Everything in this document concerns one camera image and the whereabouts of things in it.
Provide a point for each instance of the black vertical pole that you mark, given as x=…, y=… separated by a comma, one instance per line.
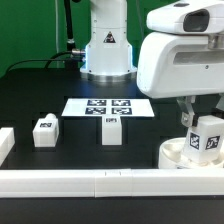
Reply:
x=70, y=40

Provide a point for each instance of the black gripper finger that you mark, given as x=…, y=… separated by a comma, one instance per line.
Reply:
x=220, y=106

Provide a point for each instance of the white front fence bar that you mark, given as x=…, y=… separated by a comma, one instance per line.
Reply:
x=111, y=183

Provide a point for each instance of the white left fence bar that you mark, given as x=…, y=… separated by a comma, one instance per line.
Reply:
x=7, y=141

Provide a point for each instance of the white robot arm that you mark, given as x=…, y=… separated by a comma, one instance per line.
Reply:
x=109, y=55

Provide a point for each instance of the white round stool seat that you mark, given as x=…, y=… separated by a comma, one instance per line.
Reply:
x=171, y=157

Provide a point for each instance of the white fence bar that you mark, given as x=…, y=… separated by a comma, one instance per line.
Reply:
x=111, y=183
x=7, y=141

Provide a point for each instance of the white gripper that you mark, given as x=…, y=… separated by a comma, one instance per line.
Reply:
x=180, y=65

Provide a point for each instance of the white tag sheet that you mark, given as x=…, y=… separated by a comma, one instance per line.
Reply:
x=83, y=107

